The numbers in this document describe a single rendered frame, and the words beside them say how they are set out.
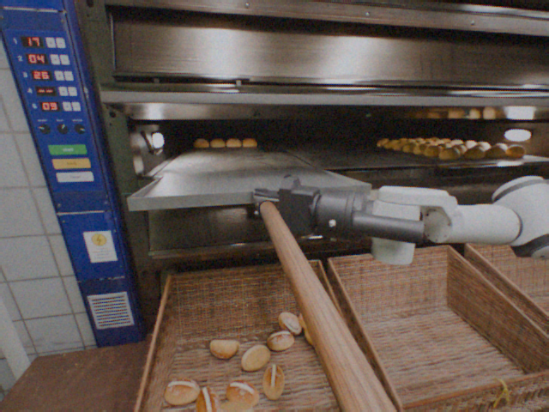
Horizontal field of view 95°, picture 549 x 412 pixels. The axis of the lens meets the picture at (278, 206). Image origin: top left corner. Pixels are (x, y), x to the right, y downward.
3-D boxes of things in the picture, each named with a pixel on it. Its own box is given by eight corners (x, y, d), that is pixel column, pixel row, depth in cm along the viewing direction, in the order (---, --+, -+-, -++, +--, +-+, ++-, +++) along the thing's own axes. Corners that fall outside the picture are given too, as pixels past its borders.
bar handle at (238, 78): (113, 95, 61) (116, 97, 62) (250, 97, 67) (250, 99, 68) (110, 69, 60) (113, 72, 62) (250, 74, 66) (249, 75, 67)
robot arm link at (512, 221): (424, 212, 49) (504, 215, 53) (448, 262, 44) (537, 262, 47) (466, 176, 41) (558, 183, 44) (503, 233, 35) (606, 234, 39)
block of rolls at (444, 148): (373, 146, 170) (375, 137, 168) (436, 145, 178) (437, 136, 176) (446, 160, 113) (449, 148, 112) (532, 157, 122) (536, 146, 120)
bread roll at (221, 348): (238, 340, 85) (236, 359, 82) (241, 341, 90) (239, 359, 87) (208, 339, 85) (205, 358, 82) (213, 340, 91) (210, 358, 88)
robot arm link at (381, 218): (352, 188, 48) (419, 195, 44) (345, 242, 50) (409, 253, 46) (342, 193, 38) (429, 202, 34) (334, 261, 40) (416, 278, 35)
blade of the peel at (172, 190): (371, 195, 63) (371, 184, 62) (129, 211, 52) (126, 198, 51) (319, 168, 96) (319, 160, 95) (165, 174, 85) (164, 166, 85)
